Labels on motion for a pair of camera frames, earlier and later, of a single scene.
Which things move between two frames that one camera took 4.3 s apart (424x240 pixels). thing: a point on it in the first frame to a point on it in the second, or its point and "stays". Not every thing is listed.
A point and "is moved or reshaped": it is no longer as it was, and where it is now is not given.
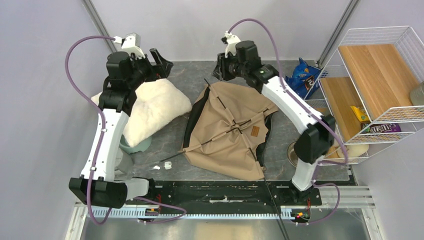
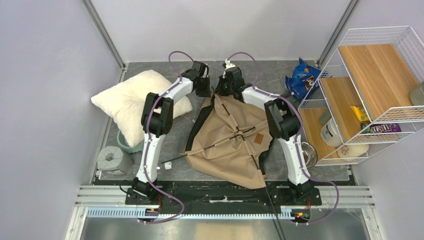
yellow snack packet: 361,114 stays
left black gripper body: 149,66 to 204,88
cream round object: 353,150 stays
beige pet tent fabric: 226,128 is moved or reshaped
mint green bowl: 141,146 stays
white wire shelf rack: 373,88 stays
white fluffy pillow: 154,101 stays
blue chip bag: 305,80 stays
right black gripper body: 222,68 to 224,88
